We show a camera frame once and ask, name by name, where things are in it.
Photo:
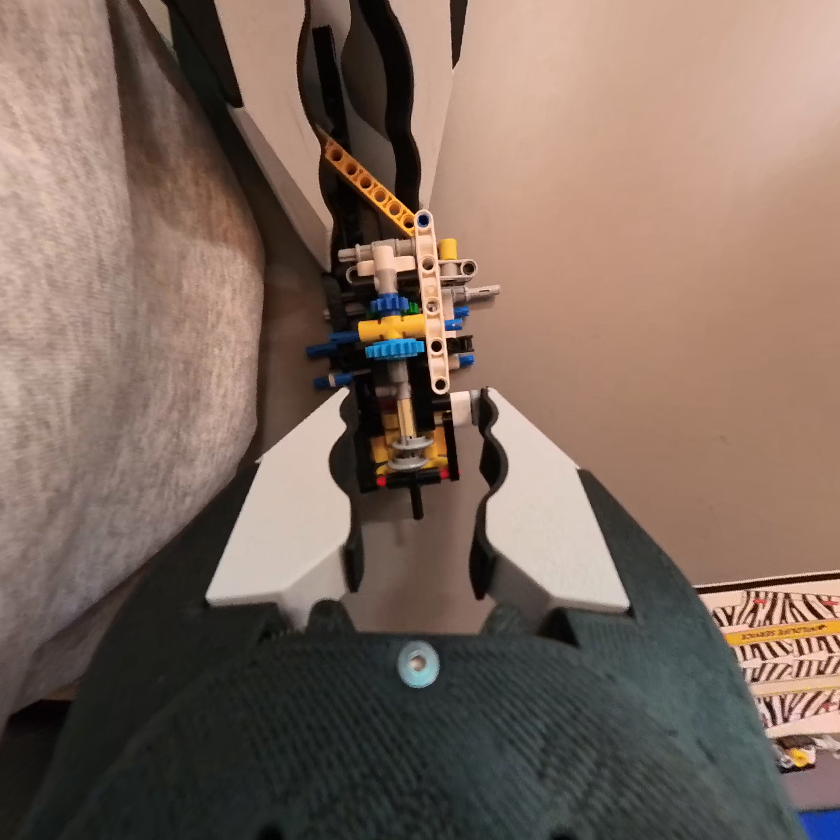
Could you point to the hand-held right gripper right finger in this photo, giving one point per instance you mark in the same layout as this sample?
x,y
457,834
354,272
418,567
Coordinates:
x,y
551,538

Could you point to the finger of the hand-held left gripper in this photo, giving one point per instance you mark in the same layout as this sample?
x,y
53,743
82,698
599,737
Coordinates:
x,y
436,65
269,79

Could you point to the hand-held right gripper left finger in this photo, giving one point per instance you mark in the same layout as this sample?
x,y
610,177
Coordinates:
x,y
282,525

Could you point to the lego vehicle chassis model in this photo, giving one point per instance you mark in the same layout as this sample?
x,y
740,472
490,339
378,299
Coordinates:
x,y
400,341

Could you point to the small loose lego piece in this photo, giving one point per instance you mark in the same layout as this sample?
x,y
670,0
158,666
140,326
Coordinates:
x,y
795,756

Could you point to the zebra striped sticker sheet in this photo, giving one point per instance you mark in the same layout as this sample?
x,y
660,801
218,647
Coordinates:
x,y
781,630

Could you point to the blue plastic bin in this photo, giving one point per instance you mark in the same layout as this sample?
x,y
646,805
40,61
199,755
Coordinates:
x,y
823,828

